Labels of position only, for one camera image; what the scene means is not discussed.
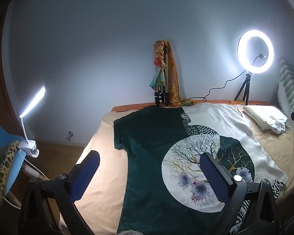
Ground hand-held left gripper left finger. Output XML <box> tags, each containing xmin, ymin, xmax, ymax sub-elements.
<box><xmin>18</xmin><ymin>150</ymin><xmax>100</xmax><ymax>235</ymax></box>

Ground folded grey camera tripod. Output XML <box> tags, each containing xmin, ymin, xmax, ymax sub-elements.
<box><xmin>154</xmin><ymin>45</ymin><xmax>170</xmax><ymax>106</ymax></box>

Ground teal and yellow floral scarf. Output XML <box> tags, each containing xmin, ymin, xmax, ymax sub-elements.
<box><xmin>149</xmin><ymin>40</ymin><xmax>167</xmax><ymax>89</ymax></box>

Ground white lamp cable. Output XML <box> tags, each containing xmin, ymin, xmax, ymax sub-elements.
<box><xmin>5</xmin><ymin>152</ymin><xmax>49</xmax><ymax>207</ymax></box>

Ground white ring light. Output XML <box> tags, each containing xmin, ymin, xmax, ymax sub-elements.
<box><xmin>237</xmin><ymin>30</ymin><xmax>274</xmax><ymax>74</ymax></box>

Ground folded white cloth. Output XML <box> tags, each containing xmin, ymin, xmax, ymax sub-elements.
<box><xmin>243</xmin><ymin>105</ymin><xmax>288</xmax><ymax>135</ymax></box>

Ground zebra print cloth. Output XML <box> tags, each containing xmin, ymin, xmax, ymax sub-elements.
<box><xmin>230</xmin><ymin>180</ymin><xmax>285</xmax><ymax>235</ymax></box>

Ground white clip-on desk lamp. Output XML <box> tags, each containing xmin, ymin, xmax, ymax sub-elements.
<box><xmin>18</xmin><ymin>86</ymin><xmax>46</xmax><ymax>157</ymax></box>

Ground leopard print cloth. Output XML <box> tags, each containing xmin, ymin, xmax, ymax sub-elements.
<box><xmin>0</xmin><ymin>141</ymin><xmax>20</xmax><ymax>208</ymax></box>

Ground blue chair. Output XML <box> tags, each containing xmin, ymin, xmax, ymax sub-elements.
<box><xmin>0</xmin><ymin>114</ymin><xmax>24</xmax><ymax>196</ymax></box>

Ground green and white striped pillow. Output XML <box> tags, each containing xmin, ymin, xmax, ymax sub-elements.
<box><xmin>277</xmin><ymin>58</ymin><xmax>294</xmax><ymax>118</ymax></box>

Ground green and white tree-print t-shirt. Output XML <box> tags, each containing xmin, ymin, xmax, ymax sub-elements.
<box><xmin>113</xmin><ymin>103</ymin><xmax>289</xmax><ymax>235</ymax></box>

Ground wooden chair frame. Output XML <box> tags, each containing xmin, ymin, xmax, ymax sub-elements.
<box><xmin>22</xmin><ymin>164</ymin><xmax>47</xmax><ymax>184</ymax></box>

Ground orange leaf-print bedsheet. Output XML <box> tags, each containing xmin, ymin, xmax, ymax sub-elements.
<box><xmin>111</xmin><ymin>99</ymin><xmax>277</xmax><ymax>113</ymax></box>

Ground black ring light cable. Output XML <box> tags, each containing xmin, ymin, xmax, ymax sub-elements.
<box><xmin>171</xmin><ymin>71</ymin><xmax>247</xmax><ymax>104</ymax></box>

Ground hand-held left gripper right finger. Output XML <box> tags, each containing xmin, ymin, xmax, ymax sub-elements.
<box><xmin>199</xmin><ymin>152</ymin><xmax>288</xmax><ymax>235</ymax></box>

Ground orange dotted scarf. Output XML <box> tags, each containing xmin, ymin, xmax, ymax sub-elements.
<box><xmin>164</xmin><ymin>40</ymin><xmax>195</xmax><ymax>107</ymax></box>

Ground beige fleece blanket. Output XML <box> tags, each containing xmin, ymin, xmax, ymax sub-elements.
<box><xmin>60</xmin><ymin>106</ymin><xmax>294</xmax><ymax>235</ymax></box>

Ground black gooseneck phone holder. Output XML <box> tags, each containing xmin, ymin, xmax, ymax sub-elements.
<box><xmin>253</xmin><ymin>53</ymin><xmax>266</xmax><ymax>66</ymax></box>

